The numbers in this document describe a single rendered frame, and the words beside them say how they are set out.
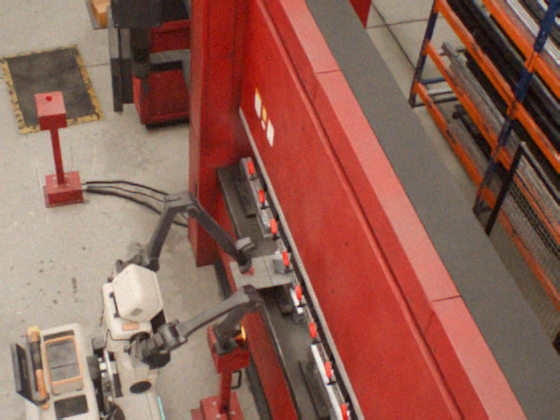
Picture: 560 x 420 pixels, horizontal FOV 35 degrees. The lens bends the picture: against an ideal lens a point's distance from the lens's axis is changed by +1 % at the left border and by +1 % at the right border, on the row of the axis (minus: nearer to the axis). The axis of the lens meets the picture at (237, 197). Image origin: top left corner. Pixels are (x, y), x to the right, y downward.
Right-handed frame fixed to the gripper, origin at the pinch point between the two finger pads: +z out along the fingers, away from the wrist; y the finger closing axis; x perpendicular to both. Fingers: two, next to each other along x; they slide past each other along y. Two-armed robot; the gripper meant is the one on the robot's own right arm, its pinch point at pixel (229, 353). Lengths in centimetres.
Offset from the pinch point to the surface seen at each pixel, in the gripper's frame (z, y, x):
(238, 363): 2.7, 2.5, -4.9
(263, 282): -20.1, 27.1, 18.5
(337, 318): -63, 49, -38
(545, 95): 19, 214, 99
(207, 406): 57, -23, 8
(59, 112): -19, -52, 182
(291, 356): -7.4, 27.5, -16.7
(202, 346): 71, -18, 52
